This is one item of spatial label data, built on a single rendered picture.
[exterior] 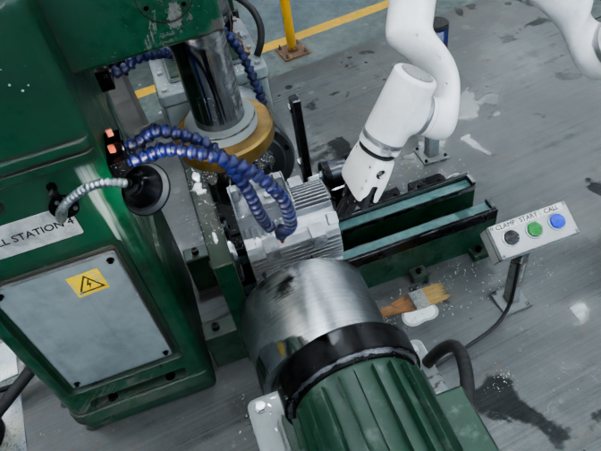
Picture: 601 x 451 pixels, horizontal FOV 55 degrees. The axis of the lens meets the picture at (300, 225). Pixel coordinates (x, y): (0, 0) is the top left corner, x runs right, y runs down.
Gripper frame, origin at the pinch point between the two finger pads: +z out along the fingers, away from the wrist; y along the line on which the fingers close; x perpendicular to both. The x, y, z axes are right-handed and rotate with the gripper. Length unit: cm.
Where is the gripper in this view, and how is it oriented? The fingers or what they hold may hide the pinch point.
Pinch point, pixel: (345, 208)
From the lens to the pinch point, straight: 121.0
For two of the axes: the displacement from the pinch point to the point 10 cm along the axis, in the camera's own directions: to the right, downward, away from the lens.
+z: -3.5, 7.4, 5.8
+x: -8.8, -0.6, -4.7
